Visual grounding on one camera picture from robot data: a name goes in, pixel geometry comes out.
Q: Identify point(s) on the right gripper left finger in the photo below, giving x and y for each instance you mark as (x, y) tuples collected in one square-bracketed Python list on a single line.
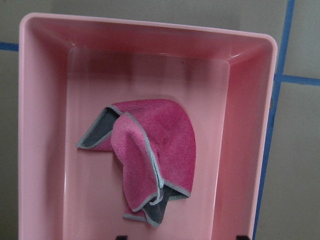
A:
[(121, 238)]

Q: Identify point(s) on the pink grey cleaning cloth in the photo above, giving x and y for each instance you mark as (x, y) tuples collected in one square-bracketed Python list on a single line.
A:
[(155, 142)]

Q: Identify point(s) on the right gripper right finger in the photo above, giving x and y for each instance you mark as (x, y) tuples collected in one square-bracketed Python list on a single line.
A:
[(242, 238)]

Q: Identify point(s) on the pink plastic bin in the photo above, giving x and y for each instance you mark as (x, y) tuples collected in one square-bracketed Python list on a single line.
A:
[(72, 67)]

